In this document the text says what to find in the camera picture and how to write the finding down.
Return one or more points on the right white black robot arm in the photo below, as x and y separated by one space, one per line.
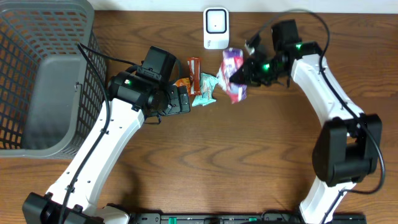
348 147

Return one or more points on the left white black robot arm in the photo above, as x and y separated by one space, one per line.
73 198

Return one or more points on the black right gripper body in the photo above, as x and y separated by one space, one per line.
263 70

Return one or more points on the red snack bar wrapper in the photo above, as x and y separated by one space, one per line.
194 68

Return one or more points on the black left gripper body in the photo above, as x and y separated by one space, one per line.
183 99

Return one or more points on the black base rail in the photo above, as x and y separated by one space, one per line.
155 218

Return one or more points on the orange Kleenex tissue pack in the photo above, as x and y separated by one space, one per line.
183 82

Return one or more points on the green wet wipes packet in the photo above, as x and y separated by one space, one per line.
207 86

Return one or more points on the grey plastic mesh basket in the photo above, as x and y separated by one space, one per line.
51 73

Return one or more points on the purple red tissue pack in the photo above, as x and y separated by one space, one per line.
232 61

